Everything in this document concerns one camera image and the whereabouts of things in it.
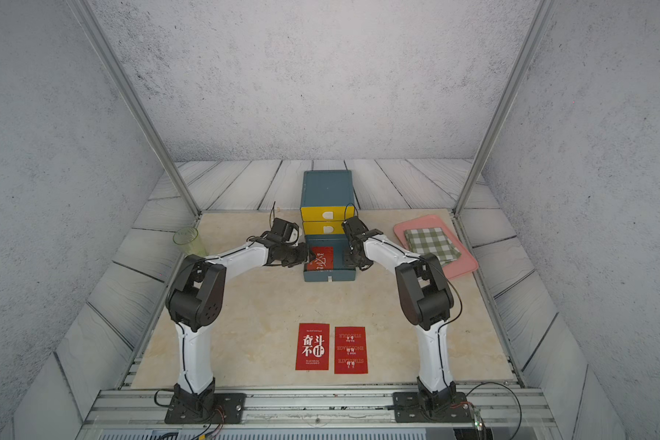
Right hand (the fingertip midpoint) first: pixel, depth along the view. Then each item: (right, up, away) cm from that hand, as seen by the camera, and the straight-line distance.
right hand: (351, 259), depth 99 cm
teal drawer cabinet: (-8, +21, -2) cm, 23 cm away
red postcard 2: (-1, -26, -16) cm, 31 cm away
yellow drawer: (-8, +16, -5) cm, 19 cm away
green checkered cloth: (+32, +7, +9) cm, 34 cm away
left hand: (-12, +1, -1) cm, 12 cm away
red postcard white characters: (-12, -25, -15) cm, 32 cm away
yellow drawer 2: (-10, +11, 0) cm, 15 cm away
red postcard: (-10, 0, +5) cm, 12 cm away
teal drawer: (-4, -4, -4) cm, 7 cm away
